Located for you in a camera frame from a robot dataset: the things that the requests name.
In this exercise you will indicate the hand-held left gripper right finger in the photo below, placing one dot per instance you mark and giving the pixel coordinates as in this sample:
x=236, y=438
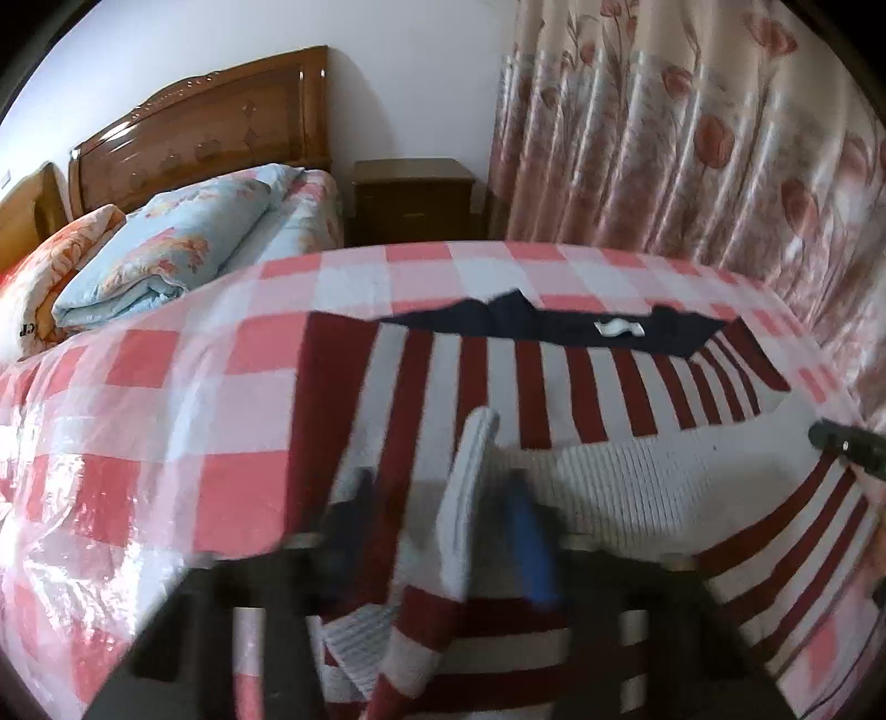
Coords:
x=534, y=550

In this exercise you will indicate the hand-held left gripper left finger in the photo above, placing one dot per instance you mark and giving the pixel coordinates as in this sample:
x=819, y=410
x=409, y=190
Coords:
x=353, y=519

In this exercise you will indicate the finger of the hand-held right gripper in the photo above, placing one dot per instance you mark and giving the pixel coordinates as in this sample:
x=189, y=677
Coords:
x=848, y=443

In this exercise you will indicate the striped knit sweater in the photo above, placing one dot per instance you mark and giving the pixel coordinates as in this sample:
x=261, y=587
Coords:
x=609, y=401

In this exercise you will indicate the pink checkered bed cover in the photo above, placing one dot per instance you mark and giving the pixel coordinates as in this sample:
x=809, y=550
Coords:
x=207, y=415

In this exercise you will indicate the wooden nightstand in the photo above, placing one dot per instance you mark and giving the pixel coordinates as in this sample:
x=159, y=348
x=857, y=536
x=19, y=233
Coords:
x=412, y=201

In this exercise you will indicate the light blue floral quilt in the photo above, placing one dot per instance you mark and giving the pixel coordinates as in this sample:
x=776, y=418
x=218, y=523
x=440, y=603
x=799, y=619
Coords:
x=173, y=249

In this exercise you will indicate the pink floral curtain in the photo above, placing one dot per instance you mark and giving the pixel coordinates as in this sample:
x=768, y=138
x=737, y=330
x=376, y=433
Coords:
x=692, y=138

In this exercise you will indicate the orange floral pillow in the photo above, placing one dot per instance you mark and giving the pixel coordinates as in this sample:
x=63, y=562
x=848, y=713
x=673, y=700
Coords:
x=41, y=277

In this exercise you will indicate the large carved wooden headboard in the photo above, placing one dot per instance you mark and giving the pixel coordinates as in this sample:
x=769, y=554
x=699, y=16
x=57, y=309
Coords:
x=201, y=138

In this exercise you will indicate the small wooden headboard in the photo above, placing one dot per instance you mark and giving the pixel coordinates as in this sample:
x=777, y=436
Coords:
x=28, y=208

